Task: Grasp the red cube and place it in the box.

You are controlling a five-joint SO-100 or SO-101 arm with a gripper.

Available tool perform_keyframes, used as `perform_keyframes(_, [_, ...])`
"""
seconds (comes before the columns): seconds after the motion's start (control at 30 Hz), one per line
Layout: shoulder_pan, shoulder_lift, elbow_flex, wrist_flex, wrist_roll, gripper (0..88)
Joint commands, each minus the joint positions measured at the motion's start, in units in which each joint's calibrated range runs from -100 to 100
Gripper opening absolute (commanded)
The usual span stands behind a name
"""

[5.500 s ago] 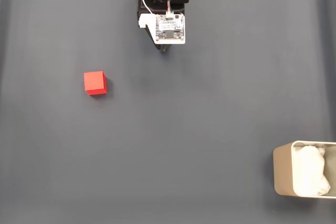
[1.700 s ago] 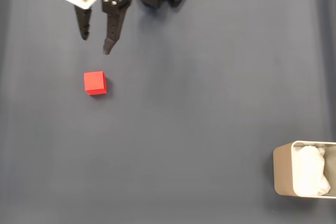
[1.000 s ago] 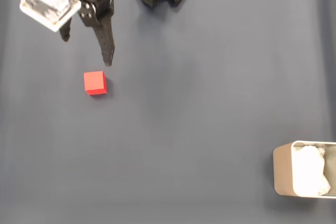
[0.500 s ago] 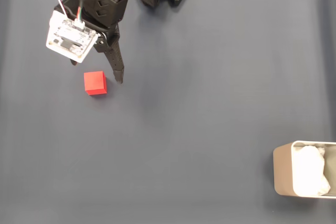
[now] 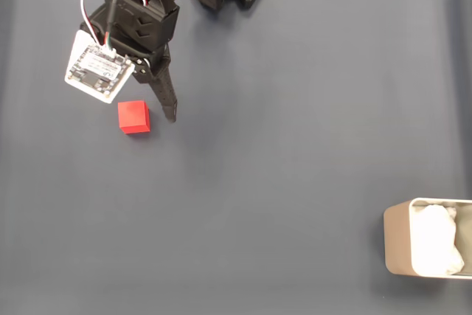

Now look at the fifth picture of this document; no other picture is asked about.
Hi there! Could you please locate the red cube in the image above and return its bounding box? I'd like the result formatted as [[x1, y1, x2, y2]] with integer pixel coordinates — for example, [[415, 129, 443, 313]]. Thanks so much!
[[117, 100, 151, 134]]

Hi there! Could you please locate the beige rounded metal box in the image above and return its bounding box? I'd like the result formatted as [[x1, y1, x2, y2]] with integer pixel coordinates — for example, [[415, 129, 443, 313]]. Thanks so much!
[[383, 198, 472, 279]]

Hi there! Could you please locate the dark blue table mat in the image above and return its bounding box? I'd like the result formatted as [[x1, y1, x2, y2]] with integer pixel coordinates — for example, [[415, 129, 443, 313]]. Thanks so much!
[[0, 0, 472, 315]]

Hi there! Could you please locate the white crumpled tissue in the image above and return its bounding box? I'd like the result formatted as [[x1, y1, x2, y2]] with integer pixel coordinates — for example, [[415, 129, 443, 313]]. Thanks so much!
[[412, 203, 465, 276]]

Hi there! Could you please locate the black camera cable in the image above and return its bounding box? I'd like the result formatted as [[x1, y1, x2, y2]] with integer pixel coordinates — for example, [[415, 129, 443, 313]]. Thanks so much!
[[106, 0, 126, 49]]

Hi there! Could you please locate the white camera circuit board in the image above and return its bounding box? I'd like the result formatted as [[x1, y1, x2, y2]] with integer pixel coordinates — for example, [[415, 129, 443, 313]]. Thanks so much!
[[64, 30, 136, 105]]

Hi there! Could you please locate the red white black servo cable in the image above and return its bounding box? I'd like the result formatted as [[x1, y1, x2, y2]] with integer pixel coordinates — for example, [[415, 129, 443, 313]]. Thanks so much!
[[79, 0, 150, 47]]

